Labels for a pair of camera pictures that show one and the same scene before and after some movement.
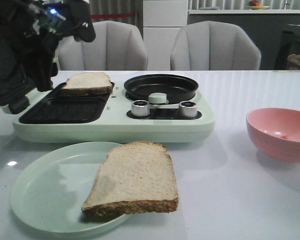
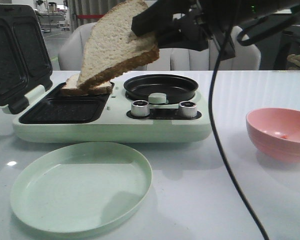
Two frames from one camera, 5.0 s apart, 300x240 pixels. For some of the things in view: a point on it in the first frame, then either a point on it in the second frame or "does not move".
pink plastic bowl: x=280 y=134 does not move
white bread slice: x=89 y=83 does not move
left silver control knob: x=140 y=108 does not move
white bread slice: x=134 y=177 → x=114 y=48
